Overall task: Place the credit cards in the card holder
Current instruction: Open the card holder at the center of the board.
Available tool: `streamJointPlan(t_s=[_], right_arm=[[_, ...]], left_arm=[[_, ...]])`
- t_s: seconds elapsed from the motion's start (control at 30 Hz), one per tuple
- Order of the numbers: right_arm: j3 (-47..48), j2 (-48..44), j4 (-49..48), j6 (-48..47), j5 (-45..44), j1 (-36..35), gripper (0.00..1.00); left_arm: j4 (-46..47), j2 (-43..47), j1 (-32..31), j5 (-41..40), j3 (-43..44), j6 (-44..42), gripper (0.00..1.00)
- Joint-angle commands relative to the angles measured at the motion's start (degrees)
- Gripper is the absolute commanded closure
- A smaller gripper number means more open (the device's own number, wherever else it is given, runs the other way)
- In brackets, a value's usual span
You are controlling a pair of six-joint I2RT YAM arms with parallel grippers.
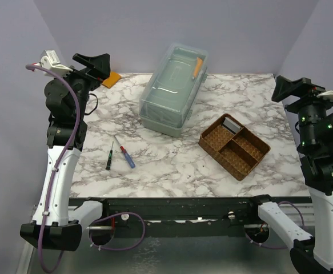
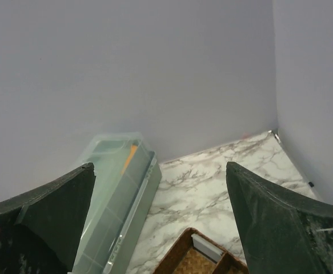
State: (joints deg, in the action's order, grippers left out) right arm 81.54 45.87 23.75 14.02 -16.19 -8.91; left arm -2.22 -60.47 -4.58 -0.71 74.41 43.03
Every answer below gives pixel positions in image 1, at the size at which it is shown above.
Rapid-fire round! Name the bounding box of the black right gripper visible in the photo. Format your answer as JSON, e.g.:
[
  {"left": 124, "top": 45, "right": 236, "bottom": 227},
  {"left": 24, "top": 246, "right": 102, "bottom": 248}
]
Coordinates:
[{"left": 272, "top": 73, "right": 333, "bottom": 149}]

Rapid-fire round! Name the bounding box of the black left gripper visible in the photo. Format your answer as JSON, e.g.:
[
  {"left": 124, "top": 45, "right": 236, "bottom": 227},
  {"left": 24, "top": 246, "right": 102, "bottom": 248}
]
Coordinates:
[{"left": 55, "top": 53, "right": 110, "bottom": 119}]

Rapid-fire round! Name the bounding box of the tan card holder wallet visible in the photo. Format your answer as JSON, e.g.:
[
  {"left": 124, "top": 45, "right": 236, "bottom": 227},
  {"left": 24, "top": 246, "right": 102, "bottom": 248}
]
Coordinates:
[{"left": 102, "top": 71, "right": 122, "bottom": 88}]

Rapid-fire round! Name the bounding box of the grey credit card stack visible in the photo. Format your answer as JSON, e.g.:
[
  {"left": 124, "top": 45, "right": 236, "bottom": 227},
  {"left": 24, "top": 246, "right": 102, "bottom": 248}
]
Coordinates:
[{"left": 222, "top": 117, "right": 241, "bottom": 134}]

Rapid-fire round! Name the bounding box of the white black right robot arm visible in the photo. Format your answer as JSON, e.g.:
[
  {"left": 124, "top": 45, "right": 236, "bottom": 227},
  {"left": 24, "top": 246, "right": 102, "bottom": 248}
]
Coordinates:
[{"left": 246, "top": 76, "right": 333, "bottom": 273}]

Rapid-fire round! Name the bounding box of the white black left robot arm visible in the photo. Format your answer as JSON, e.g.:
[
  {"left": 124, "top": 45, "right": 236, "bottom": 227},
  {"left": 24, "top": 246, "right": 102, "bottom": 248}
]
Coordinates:
[{"left": 20, "top": 50, "right": 111, "bottom": 251}]

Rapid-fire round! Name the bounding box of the clear plastic storage box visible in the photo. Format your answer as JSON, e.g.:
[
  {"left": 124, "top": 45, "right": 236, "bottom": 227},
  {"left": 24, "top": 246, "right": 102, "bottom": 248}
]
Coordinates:
[{"left": 139, "top": 43, "right": 208, "bottom": 138}]

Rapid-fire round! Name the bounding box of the brown woven divided basket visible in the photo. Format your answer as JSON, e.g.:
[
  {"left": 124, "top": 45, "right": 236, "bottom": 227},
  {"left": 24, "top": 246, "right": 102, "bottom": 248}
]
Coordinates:
[{"left": 199, "top": 114, "right": 271, "bottom": 181}]

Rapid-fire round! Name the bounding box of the orange utility knife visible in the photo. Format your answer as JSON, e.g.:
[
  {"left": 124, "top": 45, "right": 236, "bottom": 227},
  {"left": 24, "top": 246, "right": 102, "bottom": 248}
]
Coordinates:
[{"left": 192, "top": 57, "right": 203, "bottom": 79}]

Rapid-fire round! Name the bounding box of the blue red screwdriver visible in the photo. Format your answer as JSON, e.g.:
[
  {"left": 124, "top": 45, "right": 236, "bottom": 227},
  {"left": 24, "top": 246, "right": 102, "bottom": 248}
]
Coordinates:
[{"left": 114, "top": 135, "right": 135, "bottom": 168}]

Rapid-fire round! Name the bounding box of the black green screwdriver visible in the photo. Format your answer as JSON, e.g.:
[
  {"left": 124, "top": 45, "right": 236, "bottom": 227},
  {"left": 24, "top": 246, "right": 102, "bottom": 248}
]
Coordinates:
[{"left": 106, "top": 142, "right": 114, "bottom": 171}]

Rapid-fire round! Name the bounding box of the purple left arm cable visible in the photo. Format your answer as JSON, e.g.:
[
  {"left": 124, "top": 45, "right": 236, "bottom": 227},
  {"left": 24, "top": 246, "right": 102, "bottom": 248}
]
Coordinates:
[{"left": 25, "top": 64, "right": 81, "bottom": 273}]

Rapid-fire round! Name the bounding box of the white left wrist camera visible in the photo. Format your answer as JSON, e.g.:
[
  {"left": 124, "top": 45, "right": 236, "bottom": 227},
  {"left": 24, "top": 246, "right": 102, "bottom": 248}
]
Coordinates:
[{"left": 34, "top": 50, "right": 73, "bottom": 76}]

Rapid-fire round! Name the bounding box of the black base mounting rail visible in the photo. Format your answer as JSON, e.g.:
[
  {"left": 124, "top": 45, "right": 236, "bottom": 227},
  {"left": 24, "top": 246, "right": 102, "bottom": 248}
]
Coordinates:
[{"left": 69, "top": 196, "right": 312, "bottom": 238}]

